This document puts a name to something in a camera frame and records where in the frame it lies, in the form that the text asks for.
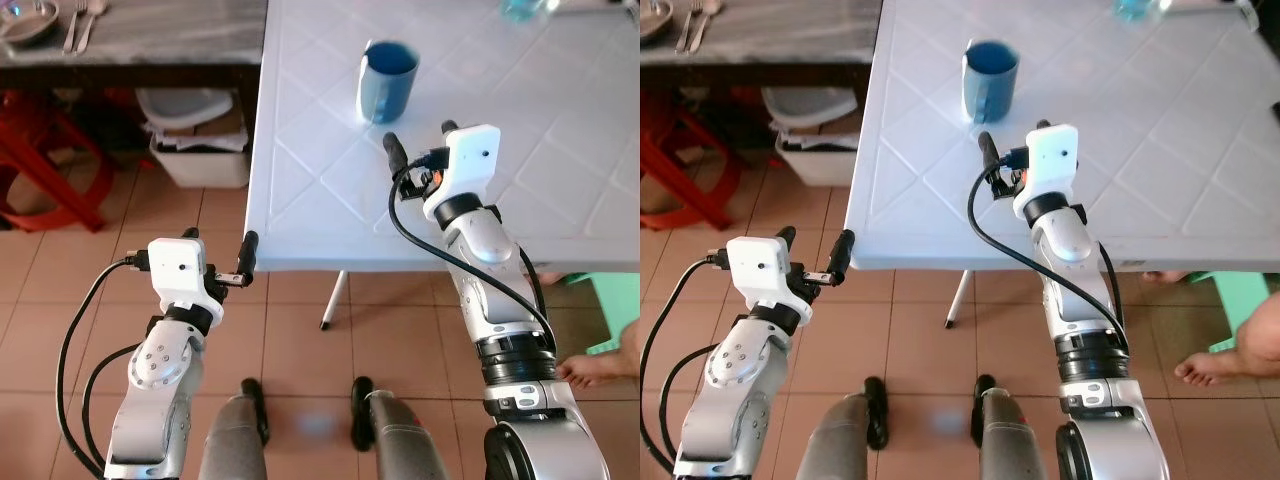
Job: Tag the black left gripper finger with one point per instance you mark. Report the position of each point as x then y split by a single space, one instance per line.
249 254
190 233
786 236
844 254

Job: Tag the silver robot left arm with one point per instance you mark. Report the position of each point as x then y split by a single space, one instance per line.
725 385
150 385

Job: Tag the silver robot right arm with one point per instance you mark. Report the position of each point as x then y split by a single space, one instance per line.
1075 265
495 265

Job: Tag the blue ceramic mug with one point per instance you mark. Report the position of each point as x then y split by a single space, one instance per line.
388 85
990 85

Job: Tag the white plastic bin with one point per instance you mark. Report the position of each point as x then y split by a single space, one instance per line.
822 162
200 165

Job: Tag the white table leg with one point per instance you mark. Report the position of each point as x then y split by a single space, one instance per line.
333 300
958 298

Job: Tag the red plastic stool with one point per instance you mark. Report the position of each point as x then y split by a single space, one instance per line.
60 165
695 165

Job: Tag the white plastic bin lid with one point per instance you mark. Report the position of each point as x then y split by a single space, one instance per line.
805 103
185 105

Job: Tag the black robot left foot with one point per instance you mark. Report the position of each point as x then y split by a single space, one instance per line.
257 412
877 412

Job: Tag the black robot foot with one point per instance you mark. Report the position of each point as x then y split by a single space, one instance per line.
362 412
257 412
877 412
983 410

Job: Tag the blue drinking glass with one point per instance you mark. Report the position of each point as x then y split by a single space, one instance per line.
522 9
1135 8

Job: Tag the grey topped wooden table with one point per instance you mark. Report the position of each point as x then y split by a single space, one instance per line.
130 76
780 72

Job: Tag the grey robot left leg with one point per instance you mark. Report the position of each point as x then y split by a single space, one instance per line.
840 445
232 445

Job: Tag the grey robot leg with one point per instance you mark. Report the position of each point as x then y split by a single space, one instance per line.
232 445
840 445
1012 445
408 445

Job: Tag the black robot right foot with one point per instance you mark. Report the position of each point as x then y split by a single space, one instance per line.
983 410
362 412

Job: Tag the person's bare lower leg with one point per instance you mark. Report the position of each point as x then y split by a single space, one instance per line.
632 348
1262 335

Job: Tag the green plastic stool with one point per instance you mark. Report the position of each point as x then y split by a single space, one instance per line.
1240 295
610 310

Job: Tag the metal fork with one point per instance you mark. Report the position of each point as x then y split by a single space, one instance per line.
72 28
690 26

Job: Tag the metal bowl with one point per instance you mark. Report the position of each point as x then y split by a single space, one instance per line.
654 18
25 22

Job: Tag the metal spoon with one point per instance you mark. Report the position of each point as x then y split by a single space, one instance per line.
706 18
91 20

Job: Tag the person's bare foot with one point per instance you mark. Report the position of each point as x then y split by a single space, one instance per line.
595 371
1212 367

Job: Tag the grey robot right leg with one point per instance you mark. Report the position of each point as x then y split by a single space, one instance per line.
408 445
1012 445

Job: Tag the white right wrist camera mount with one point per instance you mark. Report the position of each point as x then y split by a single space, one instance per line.
1052 160
468 165

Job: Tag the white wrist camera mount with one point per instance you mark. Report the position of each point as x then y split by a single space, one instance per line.
178 270
1052 160
468 165
757 268

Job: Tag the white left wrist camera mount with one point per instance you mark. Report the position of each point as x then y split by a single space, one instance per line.
757 268
178 270

